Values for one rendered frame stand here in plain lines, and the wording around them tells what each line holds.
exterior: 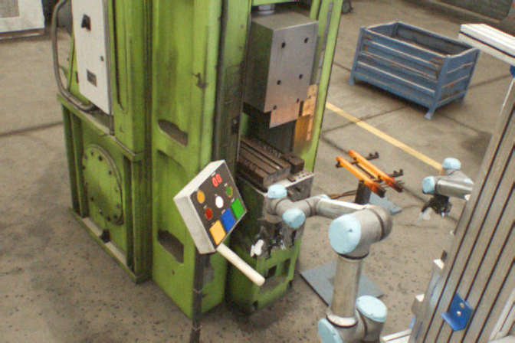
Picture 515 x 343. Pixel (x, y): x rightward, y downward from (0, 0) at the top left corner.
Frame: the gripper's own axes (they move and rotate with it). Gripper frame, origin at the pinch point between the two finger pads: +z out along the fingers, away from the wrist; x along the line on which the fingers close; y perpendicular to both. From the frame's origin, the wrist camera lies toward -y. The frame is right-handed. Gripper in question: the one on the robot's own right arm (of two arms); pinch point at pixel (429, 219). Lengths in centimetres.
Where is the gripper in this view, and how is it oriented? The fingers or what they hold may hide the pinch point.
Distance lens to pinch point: 281.7
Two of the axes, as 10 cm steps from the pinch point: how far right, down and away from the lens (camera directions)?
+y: 3.9, 5.2, -7.6
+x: 9.2, -1.3, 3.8
